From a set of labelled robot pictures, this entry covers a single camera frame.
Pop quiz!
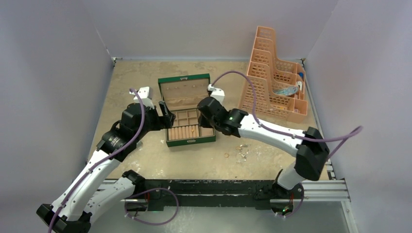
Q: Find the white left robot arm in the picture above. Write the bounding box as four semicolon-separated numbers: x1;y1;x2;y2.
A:
36;100;175;233

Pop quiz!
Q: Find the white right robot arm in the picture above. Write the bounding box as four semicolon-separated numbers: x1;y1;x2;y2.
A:
197;97;329;198

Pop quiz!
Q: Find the green jewelry box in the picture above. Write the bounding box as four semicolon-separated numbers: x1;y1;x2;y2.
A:
157;73;216;148

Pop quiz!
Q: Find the silver jewelry piece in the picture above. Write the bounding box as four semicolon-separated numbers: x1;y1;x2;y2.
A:
236;144;249;161

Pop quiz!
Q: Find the peach plastic file organizer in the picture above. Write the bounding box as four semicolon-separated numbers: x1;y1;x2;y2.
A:
239;26;308;123

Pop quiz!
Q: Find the blue item in organizer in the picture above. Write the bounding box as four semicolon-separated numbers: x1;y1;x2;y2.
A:
273;86;300;96

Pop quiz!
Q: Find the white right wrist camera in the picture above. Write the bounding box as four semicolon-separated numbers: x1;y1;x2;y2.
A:
207;84;225;104

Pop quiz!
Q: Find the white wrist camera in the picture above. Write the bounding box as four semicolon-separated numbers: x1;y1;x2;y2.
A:
207;84;225;104
129;86;155;109

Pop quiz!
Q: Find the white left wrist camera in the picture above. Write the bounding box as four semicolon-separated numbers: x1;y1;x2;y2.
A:
129;86;155;109

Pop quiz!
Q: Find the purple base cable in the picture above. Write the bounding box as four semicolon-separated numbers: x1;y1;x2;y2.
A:
124;188;179;226

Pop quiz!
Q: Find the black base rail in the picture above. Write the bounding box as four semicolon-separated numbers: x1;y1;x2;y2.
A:
122;170;304;214

